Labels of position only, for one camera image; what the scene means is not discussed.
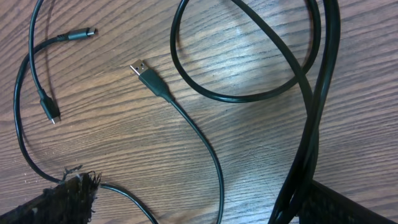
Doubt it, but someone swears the black cable silver plug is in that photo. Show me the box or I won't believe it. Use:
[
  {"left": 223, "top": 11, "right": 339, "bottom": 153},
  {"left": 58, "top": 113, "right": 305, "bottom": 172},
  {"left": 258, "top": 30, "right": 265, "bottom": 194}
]
[{"left": 169, "top": 0, "right": 341, "bottom": 224}]

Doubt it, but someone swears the black USB-A cable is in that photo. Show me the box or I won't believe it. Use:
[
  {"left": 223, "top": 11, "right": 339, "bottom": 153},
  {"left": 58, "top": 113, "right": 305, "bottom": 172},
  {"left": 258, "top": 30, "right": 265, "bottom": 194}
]
[{"left": 129, "top": 58, "right": 225, "bottom": 224}]

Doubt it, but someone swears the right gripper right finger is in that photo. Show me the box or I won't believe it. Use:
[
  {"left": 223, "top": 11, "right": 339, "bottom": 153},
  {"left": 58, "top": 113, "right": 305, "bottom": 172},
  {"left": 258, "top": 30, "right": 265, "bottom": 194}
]
[{"left": 298, "top": 181, "right": 396, "bottom": 224}]

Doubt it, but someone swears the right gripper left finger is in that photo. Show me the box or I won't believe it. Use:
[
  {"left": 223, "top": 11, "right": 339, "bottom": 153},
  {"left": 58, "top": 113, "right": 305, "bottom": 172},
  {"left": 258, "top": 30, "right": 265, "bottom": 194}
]
[{"left": 1, "top": 166, "right": 101, "bottom": 224}]

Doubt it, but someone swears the black thin long cable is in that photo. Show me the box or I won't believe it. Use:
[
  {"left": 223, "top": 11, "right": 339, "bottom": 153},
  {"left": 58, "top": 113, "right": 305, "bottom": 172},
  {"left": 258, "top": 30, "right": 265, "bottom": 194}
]
[{"left": 12, "top": 0, "right": 159, "bottom": 224}]

